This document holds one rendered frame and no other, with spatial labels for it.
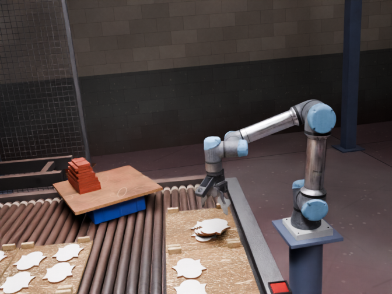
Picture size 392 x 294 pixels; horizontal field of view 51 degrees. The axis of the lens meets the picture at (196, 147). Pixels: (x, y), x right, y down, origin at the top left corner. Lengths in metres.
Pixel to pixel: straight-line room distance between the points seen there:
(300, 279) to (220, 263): 0.60
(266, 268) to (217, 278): 0.23
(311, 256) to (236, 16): 4.92
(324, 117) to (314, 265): 0.80
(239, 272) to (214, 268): 0.10
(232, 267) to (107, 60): 4.99
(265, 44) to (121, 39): 2.22
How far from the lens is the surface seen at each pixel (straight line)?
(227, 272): 1.77
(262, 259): 1.89
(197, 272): 1.76
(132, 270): 1.88
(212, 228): 1.97
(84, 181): 2.42
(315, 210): 1.97
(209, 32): 6.53
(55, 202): 2.72
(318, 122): 1.83
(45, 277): 1.92
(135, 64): 6.42
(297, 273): 2.28
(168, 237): 2.05
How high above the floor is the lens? 1.93
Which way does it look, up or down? 17 degrees down
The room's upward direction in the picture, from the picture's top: 4 degrees counter-clockwise
